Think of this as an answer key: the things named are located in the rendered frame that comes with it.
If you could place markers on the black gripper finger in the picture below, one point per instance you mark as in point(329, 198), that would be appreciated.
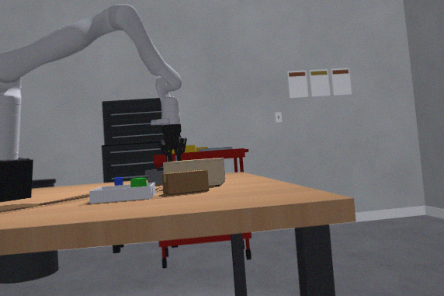
point(181, 147)
point(165, 150)

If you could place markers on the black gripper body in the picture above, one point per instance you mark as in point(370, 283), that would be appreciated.
point(172, 131)

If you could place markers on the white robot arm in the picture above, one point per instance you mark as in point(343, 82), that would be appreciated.
point(69, 40)

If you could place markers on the brown cardboard box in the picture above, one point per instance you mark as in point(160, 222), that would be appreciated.
point(184, 182)

